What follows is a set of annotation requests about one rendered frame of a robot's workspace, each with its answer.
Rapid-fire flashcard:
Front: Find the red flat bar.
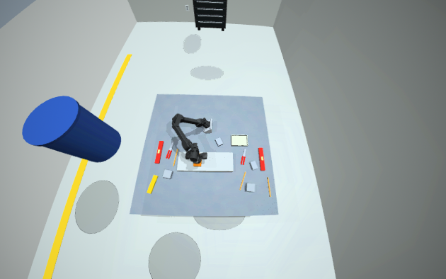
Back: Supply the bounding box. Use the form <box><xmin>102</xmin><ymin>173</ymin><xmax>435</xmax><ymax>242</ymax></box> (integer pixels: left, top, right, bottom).
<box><xmin>258</xmin><ymin>148</ymin><xmax>265</xmax><ymax>171</ymax></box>
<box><xmin>155</xmin><ymin>141</ymin><xmax>164</xmax><ymax>164</ymax></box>

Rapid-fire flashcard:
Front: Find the white panel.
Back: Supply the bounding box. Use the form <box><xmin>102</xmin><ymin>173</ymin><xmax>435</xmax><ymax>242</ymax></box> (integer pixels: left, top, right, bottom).
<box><xmin>177</xmin><ymin>152</ymin><xmax>234</xmax><ymax>172</ymax></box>

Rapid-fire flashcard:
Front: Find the yellow rectangular bar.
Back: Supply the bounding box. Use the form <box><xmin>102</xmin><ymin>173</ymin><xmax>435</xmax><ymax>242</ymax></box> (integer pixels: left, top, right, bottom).
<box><xmin>147</xmin><ymin>176</ymin><xmax>158</xmax><ymax>193</ymax></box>

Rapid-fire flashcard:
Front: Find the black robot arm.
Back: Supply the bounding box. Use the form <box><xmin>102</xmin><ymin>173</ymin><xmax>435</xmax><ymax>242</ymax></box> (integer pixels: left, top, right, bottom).
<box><xmin>172</xmin><ymin>113</ymin><xmax>210</xmax><ymax>164</ymax></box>

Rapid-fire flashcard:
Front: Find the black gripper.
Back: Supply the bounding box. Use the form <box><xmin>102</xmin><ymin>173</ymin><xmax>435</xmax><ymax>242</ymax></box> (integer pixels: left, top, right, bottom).
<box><xmin>185</xmin><ymin>152</ymin><xmax>207</xmax><ymax>160</ymax></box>

